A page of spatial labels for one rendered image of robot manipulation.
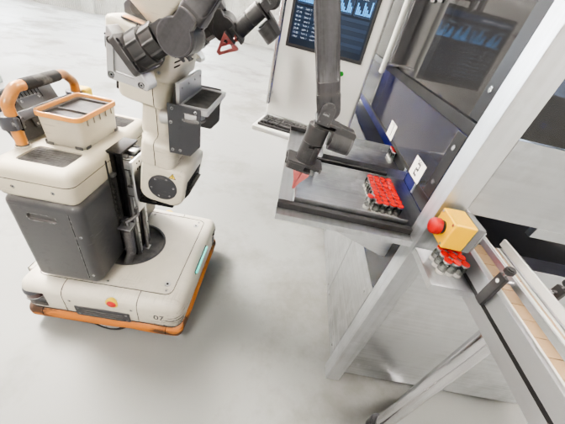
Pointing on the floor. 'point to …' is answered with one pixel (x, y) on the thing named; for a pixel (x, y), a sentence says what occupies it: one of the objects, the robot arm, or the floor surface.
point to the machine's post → (467, 172)
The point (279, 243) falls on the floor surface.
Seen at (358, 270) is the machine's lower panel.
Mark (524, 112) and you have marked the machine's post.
